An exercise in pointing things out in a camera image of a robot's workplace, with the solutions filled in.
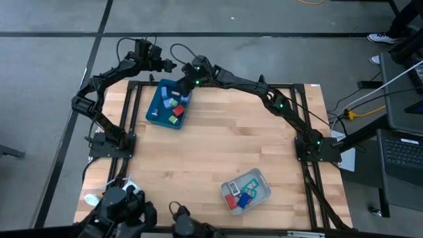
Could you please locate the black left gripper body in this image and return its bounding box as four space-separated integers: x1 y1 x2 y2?
141 48 166 72

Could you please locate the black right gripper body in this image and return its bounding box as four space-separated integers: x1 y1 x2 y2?
180 56 212 90

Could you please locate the white plastic handle bin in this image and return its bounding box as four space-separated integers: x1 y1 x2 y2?
220 167 272 216

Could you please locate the teal plastic bin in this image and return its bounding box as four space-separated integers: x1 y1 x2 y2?
145 78 193 130

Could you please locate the black floor tape strip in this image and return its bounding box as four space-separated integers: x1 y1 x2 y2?
32 0 115 229

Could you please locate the white framed card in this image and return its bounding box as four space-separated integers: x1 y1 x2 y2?
227 180 241 196

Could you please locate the red card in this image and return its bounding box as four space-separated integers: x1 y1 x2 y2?
225 194 238 210

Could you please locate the blue card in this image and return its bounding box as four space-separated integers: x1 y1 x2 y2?
237 193 252 209

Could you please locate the yellow power plug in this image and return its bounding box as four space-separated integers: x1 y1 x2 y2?
346 104 387 121

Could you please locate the black furniture foot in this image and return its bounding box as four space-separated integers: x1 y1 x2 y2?
0 144 26 159

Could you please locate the white flat box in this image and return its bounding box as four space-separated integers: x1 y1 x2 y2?
331 130 356 173

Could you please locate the white label strip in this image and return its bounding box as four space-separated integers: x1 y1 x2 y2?
286 230 325 238

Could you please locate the grey side desk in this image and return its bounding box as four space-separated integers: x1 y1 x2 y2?
332 52 423 149

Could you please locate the person's leg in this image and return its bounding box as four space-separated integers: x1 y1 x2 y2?
386 0 423 39

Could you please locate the dark grey laptop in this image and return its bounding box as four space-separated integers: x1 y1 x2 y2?
376 128 423 188

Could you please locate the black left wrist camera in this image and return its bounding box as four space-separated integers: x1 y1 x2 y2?
134 38 156 54

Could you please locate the black aluminium frame rail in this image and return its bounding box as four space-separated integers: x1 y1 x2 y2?
289 84 351 231
107 81 145 189
137 82 298 89

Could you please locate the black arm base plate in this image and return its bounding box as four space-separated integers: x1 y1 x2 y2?
295 136 342 163
88 132 137 159

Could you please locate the thin white cable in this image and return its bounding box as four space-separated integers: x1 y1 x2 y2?
82 175 133 199

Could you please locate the long white cable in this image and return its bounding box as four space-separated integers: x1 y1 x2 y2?
330 60 423 133

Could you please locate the black frame beam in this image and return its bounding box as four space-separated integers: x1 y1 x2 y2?
0 223 423 238

